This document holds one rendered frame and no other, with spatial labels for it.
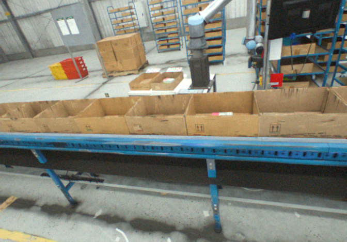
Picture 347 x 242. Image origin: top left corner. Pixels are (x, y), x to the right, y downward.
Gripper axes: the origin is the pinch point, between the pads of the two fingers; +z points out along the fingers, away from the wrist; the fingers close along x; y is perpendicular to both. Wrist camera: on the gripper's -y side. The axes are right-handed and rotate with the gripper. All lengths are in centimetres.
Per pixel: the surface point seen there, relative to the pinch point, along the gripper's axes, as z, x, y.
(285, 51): -18.8, -24.9, 9.0
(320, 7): 6, -34, -54
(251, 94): 70, 13, -50
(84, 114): 87, 128, -66
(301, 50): -17.5, -39.0, 10.3
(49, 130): 99, 159, -66
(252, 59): 15.0, 9.3, -22.8
